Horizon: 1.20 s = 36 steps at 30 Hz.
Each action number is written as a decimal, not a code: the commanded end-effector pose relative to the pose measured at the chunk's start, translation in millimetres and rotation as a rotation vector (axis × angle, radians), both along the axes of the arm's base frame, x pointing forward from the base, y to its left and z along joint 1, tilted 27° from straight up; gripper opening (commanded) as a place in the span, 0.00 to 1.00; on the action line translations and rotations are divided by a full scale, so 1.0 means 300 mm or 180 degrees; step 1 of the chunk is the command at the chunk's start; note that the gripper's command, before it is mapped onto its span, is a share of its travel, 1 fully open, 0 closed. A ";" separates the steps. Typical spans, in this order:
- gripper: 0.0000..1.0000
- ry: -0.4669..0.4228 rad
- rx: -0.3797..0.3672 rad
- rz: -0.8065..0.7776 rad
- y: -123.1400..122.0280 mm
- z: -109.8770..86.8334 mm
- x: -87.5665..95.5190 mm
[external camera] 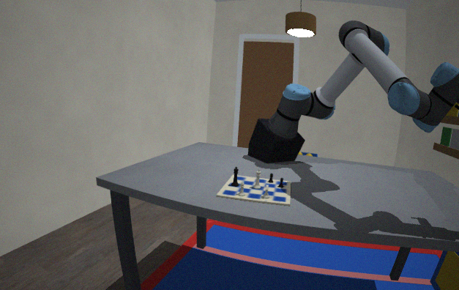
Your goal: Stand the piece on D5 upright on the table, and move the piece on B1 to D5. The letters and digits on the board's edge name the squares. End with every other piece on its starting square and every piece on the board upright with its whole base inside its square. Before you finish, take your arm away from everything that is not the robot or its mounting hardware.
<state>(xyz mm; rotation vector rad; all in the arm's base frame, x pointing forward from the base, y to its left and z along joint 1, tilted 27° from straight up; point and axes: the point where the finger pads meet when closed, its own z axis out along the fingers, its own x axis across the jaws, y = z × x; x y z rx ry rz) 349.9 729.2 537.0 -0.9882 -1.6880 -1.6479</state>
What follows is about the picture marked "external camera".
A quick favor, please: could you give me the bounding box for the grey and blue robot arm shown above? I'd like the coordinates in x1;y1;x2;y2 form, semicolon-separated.
267;21;459;138

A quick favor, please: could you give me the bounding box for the blue and cream chessboard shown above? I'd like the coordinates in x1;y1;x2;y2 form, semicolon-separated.
216;175;291;206

